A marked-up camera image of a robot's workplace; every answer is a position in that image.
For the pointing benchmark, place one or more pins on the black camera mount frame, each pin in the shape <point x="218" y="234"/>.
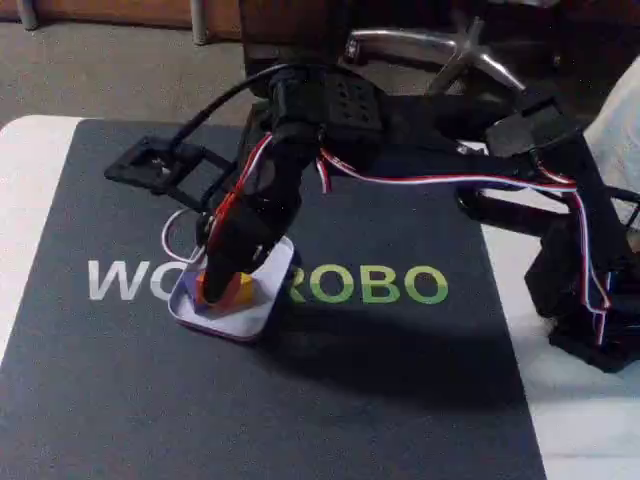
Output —
<point x="130" y="170"/>

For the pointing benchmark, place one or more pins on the yellow wooden block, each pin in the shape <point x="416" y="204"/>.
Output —
<point x="247" y="292"/>

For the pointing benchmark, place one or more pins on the orange wooden block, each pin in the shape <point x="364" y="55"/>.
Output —
<point x="227" y="302"/>

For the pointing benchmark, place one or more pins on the lavender rectangular tray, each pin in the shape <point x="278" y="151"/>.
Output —
<point x="235" y="325"/>

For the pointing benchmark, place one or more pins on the black mat with lettering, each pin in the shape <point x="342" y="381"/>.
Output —
<point x="250" y="400"/>

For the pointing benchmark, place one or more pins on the grey metal leg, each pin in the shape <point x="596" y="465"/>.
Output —
<point x="27" y="12"/>
<point x="199" y="22"/>

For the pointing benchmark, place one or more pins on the dark brown furniture piece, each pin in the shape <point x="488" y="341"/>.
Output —
<point x="285" y="30"/>

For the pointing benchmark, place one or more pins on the chrome office chair base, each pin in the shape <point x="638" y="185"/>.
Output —
<point x="400" y="45"/>

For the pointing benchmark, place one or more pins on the brown wooden furniture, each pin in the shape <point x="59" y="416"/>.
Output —
<point x="100" y="10"/>

